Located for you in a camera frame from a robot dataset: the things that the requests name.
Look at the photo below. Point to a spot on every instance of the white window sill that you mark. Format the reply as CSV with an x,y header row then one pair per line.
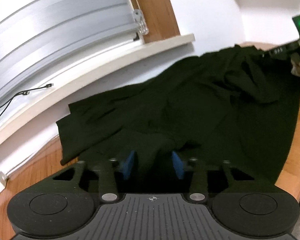
x,y
90,75

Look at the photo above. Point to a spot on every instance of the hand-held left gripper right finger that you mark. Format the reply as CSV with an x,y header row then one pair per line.
x,y
177,165

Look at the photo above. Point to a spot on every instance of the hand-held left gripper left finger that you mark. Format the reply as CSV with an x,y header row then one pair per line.
x,y
128,165

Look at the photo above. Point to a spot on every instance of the wooden window frame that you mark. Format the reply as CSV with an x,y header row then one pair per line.
x,y
157,10

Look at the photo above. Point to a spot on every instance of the white window blind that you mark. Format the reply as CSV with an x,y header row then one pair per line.
x,y
52,30

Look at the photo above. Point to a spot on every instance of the black garment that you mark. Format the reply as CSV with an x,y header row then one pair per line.
x,y
190,105

